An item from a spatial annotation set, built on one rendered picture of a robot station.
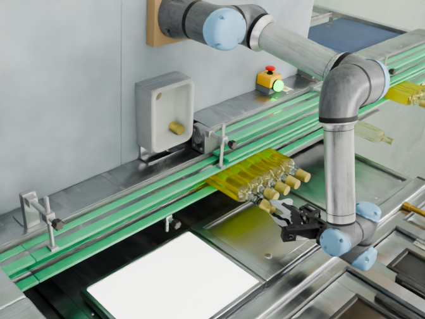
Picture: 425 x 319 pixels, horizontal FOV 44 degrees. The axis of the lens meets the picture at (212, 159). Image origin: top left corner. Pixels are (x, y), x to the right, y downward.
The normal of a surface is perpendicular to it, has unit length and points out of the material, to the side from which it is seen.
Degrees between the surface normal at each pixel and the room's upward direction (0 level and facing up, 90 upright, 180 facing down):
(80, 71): 0
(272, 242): 90
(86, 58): 0
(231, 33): 6
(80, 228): 90
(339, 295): 90
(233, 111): 90
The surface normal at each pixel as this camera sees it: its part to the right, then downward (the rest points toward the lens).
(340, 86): -0.32, -0.28
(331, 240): -0.67, 0.22
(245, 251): 0.06, -0.86
